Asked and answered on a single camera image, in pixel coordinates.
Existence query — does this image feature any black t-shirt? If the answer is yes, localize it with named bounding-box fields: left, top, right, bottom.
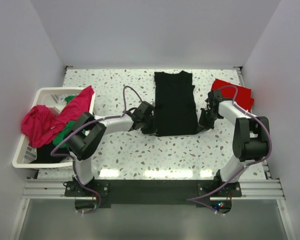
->
left=154, top=70, right=198, bottom=137

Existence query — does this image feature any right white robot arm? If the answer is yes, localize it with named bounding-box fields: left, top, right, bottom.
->
left=198, top=100, right=273, bottom=199

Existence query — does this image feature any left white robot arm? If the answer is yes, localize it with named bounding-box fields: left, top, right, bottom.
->
left=63, top=109, right=155, bottom=197

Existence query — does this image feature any folded red t-shirt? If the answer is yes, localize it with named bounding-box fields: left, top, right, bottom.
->
left=211, top=78, right=255, bottom=112

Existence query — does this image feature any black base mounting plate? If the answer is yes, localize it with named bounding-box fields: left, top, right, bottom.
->
left=63, top=179, right=243, bottom=213

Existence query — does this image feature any green t-shirt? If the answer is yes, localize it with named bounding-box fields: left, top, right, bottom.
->
left=52, top=95, right=90, bottom=146

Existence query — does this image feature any black garment in basket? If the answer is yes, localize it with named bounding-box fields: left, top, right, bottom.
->
left=30, top=142, right=65, bottom=164

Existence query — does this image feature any magenta t-shirt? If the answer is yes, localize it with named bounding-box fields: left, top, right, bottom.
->
left=21, top=86, right=94, bottom=148

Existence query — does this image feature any white plastic laundry basket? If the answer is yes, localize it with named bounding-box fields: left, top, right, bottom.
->
left=12, top=87, right=96, bottom=170

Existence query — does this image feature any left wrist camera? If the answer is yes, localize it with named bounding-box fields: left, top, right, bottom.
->
left=133, top=101, right=155, bottom=119

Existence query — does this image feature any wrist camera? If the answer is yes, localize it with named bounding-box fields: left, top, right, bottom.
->
left=133, top=101, right=155, bottom=119
left=206, top=89, right=223, bottom=109

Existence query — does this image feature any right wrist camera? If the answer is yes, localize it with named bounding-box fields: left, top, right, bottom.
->
left=206, top=89, right=223, bottom=109

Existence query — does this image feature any aluminium frame rail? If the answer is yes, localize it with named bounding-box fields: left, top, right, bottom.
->
left=8, top=178, right=76, bottom=240

